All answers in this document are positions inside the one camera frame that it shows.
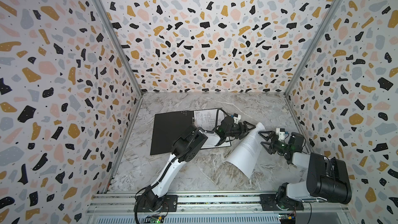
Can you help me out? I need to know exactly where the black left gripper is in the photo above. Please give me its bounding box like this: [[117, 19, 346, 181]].
[[223, 122, 255, 141]]

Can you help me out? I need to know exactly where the white text paper sheet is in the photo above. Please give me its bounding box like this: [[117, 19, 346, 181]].
[[226, 122, 265, 179]]

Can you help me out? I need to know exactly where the white drawing paper sheet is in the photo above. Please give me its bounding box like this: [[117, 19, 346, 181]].
[[194, 108, 231, 149]]

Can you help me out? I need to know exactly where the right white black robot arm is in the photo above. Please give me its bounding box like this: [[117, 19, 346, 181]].
[[258, 129, 352, 211]]

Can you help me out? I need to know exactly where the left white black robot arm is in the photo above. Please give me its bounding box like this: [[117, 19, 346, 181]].
[[135, 116, 256, 212]]

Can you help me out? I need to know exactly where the right circuit board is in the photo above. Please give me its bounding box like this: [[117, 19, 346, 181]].
[[279, 214, 296, 224]]

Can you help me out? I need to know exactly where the left green circuit board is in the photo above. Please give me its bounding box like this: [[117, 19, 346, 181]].
[[144, 215, 165, 224]]

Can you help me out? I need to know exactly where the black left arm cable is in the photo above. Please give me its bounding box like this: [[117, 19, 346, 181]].
[[214, 108, 232, 130]]

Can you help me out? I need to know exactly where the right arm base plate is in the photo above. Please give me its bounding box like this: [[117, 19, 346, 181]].
[[260, 193, 304, 211]]

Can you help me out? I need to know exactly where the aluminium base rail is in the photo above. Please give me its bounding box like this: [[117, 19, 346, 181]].
[[84, 191, 355, 224]]

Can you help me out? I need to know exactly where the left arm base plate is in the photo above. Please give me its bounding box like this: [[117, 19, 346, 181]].
[[134, 194, 178, 213]]

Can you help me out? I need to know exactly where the aluminium corner post right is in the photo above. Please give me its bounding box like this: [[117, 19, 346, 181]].
[[284, 0, 343, 98]]

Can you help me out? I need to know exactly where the aluminium corner post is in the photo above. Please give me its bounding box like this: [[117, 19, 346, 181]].
[[284, 0, 343, 98], [92, 0, 143, 97]]

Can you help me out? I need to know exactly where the aluminium corner post left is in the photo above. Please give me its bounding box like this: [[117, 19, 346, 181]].
[[92, 0, 143, 97]]

